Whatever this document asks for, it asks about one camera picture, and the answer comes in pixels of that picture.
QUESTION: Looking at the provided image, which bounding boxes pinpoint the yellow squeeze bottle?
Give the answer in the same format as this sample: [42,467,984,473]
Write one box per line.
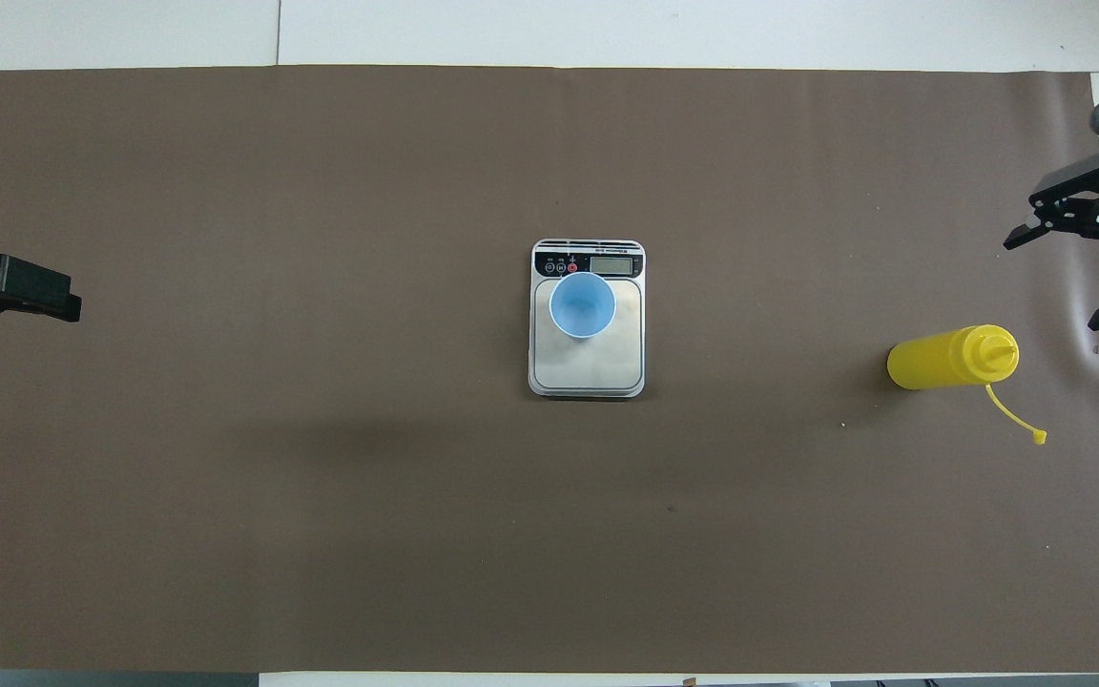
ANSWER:
[886,324,1048,447]

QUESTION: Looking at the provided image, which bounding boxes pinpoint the light blue plastic cup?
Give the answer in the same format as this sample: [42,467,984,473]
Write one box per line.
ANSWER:
[549,271,617,340]

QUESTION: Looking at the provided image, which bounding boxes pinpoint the silver digital kitchen scale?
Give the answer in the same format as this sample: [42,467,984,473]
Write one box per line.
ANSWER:
[528,239,647,399]

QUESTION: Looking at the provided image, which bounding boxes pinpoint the brown paper table mat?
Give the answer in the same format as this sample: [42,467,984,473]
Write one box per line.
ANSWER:
[0,65,1099,674]

